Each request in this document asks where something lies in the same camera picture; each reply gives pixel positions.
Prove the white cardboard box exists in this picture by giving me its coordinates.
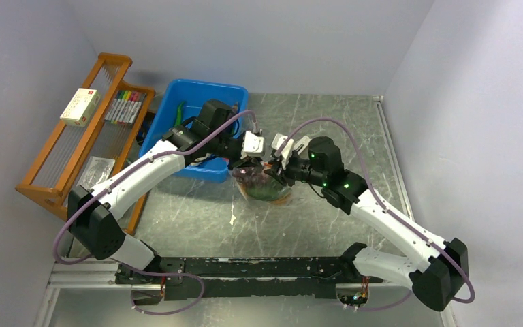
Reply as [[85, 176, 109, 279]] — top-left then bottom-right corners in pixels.
[[59, 88, 100, 127]]

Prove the blue plastic bin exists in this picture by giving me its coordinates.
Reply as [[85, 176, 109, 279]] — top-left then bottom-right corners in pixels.
[[138, 79, 249, 183]]

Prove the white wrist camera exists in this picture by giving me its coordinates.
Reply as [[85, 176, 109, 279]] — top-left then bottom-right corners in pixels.
[[271, 134, 311, 169], [241, 131, 266, 159]]

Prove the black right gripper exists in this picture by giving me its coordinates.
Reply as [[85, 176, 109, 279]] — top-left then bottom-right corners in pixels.
[[264, 151, 327, 187]]

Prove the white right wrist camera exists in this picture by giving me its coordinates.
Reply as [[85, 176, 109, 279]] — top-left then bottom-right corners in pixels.
[[271, 134, 311, 169]]

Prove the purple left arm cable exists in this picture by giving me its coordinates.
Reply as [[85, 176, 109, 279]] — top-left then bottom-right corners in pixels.
[[52, 109, 259, 316]]

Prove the coloured marker set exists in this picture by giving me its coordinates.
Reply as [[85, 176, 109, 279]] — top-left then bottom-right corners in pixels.
[[104, 90, 146, 125]]

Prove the dark toy grape bunch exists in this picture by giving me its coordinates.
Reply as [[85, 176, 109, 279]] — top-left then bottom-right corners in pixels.
[[232, 167, 267, 187]]

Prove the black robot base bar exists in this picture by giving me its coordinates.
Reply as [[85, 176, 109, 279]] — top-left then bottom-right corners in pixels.
[[115, 243, 367, 300]]

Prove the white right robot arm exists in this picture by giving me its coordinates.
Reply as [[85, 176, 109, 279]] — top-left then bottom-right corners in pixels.
[[269, 134, 469, 311]]

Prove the clear zip top bag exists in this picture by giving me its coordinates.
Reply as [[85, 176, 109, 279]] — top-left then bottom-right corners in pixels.
[[230, 161, 292, 205]]

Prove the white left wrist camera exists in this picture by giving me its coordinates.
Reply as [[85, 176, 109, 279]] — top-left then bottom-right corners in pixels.
[[241, 131, 266, 159]]

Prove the long green toy bean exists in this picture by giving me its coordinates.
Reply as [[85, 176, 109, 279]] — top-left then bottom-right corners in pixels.
[[173, 101, 186, 127]]

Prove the wooden shelf rack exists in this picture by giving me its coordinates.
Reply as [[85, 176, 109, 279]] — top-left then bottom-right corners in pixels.
[[15, 52, 155, 221]]

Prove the clear packaged item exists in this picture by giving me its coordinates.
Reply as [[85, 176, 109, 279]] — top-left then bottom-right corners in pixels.
[[77, 156, 115, 189]]

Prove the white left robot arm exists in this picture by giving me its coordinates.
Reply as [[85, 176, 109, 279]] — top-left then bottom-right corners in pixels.
[[64, 99, 248, 283]]

